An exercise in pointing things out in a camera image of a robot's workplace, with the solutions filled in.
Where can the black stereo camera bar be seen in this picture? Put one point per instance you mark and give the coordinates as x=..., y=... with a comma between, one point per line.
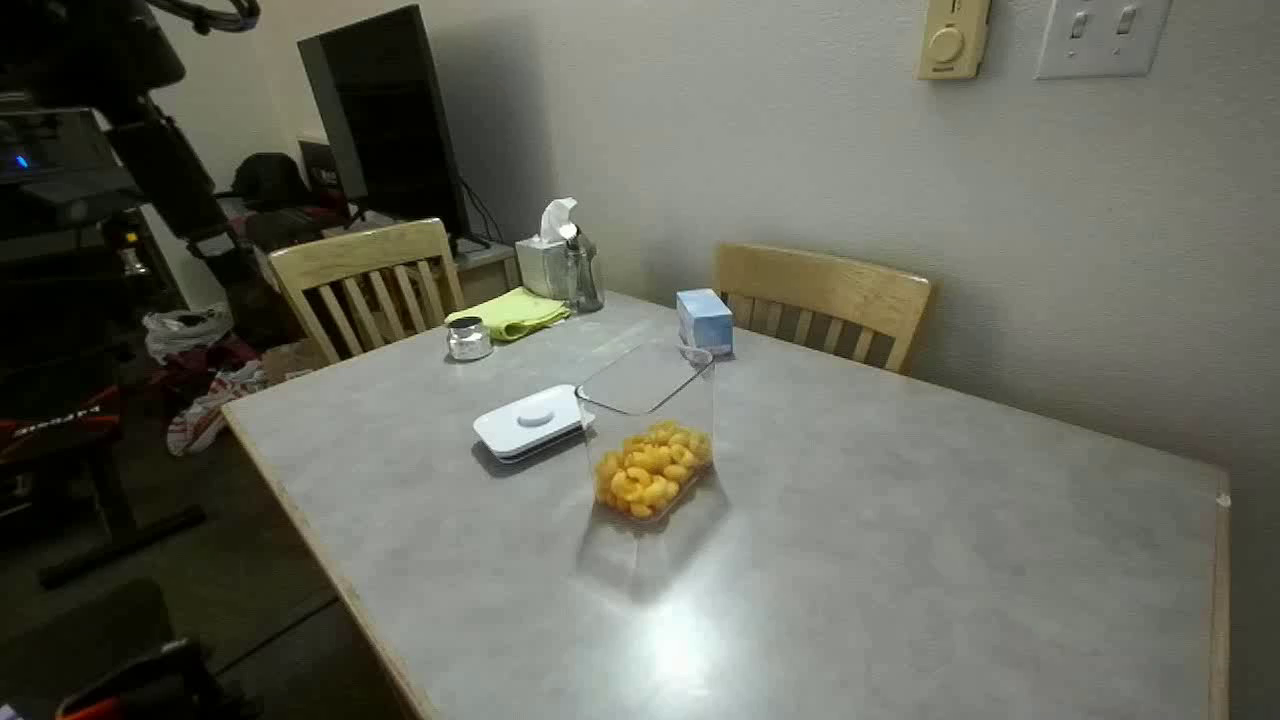
x=65, y=193

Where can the white light switch plate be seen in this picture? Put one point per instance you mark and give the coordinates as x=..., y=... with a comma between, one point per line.
x=1103, y=37

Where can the white rectangular container lid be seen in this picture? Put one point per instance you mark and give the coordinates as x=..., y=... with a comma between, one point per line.
x=534, y=420

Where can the wooden chair with slats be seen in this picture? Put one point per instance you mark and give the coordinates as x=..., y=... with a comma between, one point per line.
x=827, y=287
x=360, y=253

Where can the black monitor screen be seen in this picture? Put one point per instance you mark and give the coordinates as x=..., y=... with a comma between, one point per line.
x=385, y=121

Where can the black and red bag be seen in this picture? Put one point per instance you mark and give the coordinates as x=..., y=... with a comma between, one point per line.
x=144, y=684

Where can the green cloth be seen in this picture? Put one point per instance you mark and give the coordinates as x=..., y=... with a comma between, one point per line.
x=522, y=312

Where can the black device with blue light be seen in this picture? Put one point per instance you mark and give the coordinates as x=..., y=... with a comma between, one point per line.
x=34, y=147

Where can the small light blue box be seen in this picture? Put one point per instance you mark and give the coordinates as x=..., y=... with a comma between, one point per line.
x=704, y=323

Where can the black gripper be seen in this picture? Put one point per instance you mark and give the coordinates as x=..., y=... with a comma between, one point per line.
x=164, y=164

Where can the clear plastic food container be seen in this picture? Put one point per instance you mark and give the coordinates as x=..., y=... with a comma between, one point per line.
x=656, y=396

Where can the black equipment stand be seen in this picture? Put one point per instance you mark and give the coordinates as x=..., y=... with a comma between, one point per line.
x=95, y=506

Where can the red and white clothes pile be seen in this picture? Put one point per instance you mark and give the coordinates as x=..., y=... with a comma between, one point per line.
x=212, y=392

